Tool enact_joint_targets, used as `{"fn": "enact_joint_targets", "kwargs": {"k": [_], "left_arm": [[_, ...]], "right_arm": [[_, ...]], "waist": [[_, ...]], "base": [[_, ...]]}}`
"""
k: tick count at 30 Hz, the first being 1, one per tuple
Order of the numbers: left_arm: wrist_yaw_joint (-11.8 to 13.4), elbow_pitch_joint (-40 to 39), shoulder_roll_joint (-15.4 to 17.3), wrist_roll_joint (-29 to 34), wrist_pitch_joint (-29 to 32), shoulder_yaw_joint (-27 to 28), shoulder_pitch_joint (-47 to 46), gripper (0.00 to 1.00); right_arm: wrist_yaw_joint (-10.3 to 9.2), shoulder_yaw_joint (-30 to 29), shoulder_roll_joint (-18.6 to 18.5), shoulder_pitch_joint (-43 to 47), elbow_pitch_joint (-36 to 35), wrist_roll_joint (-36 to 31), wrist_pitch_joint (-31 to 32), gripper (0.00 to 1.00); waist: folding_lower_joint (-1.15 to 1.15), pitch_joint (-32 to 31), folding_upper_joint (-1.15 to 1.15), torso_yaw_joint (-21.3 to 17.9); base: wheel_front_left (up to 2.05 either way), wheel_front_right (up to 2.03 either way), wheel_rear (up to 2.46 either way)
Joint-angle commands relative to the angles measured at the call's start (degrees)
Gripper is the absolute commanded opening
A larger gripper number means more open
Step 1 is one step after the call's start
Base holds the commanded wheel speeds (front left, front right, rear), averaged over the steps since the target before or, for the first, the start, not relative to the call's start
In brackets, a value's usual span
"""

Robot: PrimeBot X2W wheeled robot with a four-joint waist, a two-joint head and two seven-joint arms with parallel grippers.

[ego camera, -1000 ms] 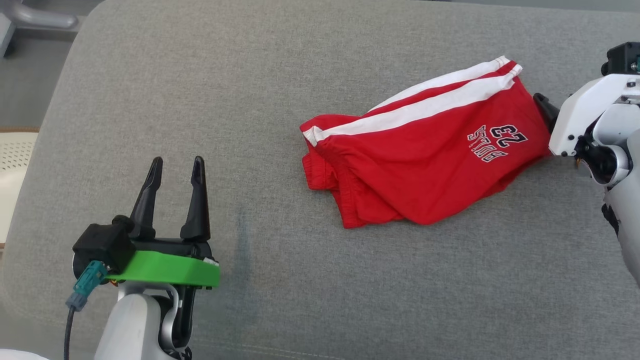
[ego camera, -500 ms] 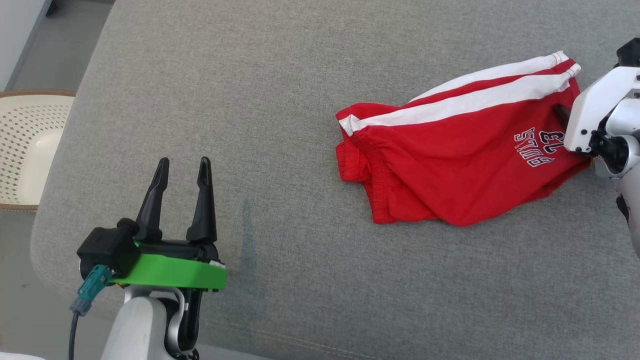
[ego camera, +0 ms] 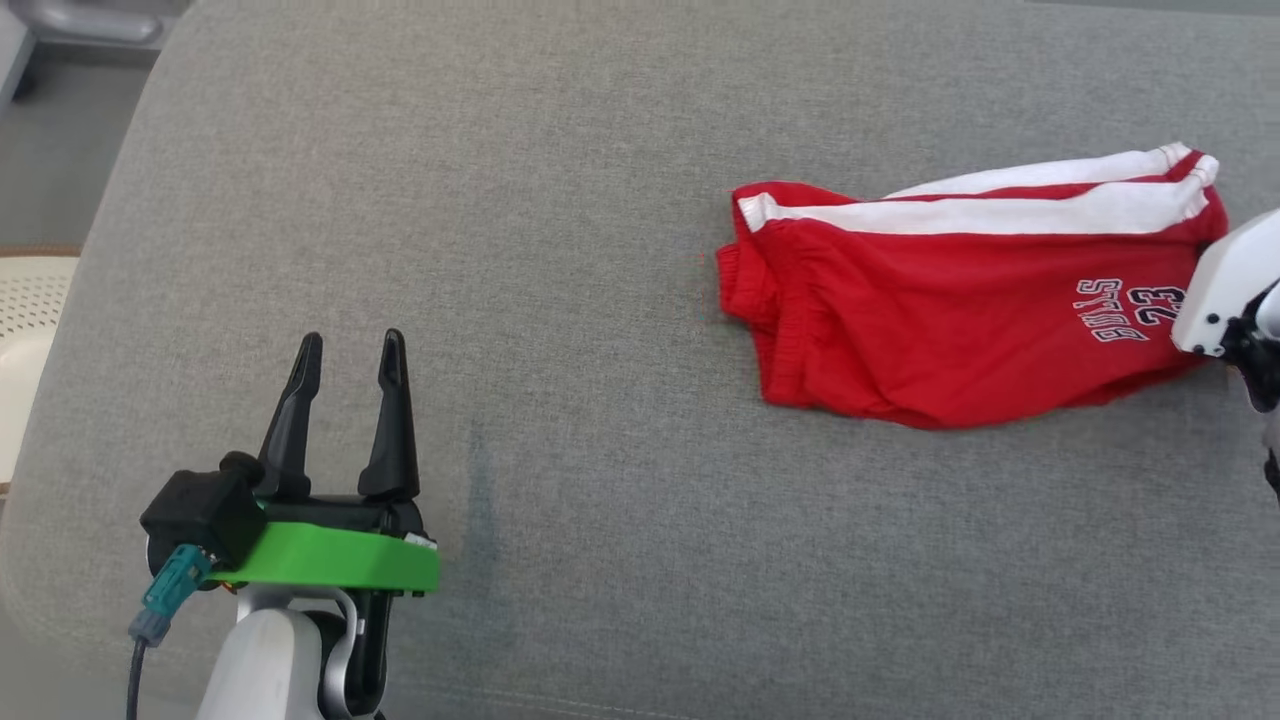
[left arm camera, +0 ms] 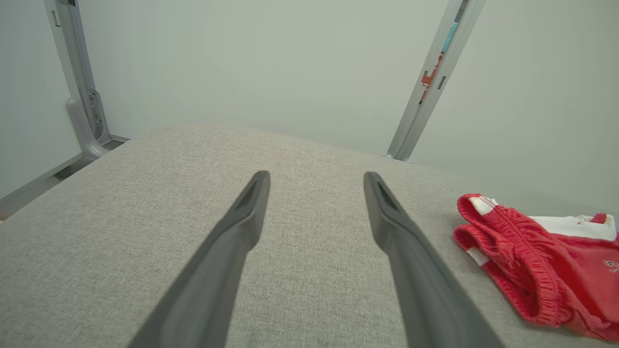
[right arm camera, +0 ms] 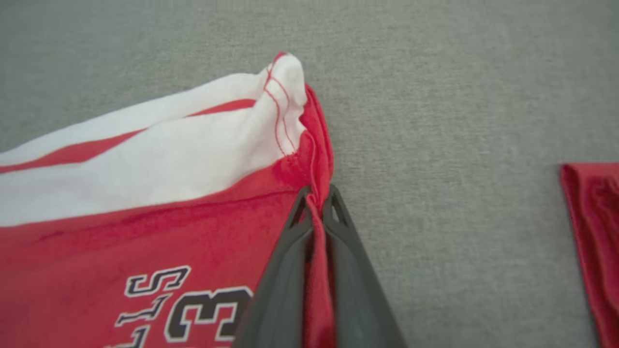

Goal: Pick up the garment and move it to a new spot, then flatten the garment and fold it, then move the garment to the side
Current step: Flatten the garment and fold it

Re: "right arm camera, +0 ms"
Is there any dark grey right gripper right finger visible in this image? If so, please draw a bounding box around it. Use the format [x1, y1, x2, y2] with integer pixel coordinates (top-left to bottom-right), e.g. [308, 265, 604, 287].
[321, 184, 408, 348]

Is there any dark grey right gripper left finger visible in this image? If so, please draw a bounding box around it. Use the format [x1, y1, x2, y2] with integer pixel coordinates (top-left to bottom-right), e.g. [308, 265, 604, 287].
[232, 186, 314, 348]

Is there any red white numbered jersey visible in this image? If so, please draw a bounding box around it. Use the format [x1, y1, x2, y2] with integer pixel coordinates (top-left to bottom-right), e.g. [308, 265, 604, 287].
[0, 52, 339, 348]

